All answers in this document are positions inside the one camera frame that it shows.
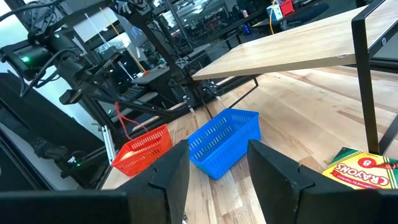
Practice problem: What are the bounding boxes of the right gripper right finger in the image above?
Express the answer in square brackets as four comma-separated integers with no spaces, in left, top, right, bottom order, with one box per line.
[247,139,348,224]

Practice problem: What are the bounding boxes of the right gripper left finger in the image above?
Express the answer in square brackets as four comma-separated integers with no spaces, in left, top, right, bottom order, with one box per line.
[116,139,191,224]

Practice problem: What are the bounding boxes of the red rubber band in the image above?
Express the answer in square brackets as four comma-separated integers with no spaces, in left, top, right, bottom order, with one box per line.
[114,101,150,141]

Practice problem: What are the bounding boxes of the blue plastic basket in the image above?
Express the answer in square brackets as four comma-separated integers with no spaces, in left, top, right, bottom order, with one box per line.
[186,108,262,181]

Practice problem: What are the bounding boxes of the wooden shelf riser black legs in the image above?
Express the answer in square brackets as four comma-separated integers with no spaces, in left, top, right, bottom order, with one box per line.
[191,0,398,156]

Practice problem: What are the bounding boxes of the red plastic basket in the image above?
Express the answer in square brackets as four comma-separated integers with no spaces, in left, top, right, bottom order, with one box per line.
[111,123,174,178]

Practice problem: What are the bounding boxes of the silver aluminium bar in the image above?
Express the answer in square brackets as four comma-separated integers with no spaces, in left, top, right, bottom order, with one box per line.
[101,124,118,166]

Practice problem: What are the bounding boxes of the blue white box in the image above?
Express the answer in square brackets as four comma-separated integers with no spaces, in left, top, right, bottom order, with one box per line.
[266,3,282,21]

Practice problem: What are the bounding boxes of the red box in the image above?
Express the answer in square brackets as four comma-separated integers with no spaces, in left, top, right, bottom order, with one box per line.
[279,0,295,17]

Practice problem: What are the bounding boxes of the yellow hanging cable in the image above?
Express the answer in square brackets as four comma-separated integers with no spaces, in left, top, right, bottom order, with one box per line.
[98,6,147,73]

